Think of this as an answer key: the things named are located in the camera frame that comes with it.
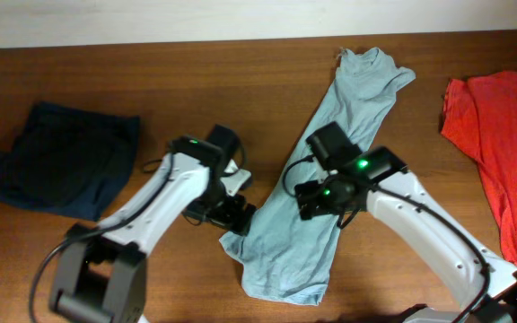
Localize light blue t-shirt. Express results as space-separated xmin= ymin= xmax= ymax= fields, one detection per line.
xmin=220 ymin=47 xmax=416 ymax=306

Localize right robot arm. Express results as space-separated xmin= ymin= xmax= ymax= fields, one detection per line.
xmin=297 ymin=145 xmax=517 ymax=322

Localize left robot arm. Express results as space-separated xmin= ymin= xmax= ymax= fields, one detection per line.
xmin=48 ymin=130 xmax=256 ymax=323

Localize dark navy folded garment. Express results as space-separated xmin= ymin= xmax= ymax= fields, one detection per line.
xmin=0 ymin=102 xmax=140 ymax=221

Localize red t-shirt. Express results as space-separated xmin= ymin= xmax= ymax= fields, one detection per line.
xmin=441 ymin=71 xmax=517 ymax=266

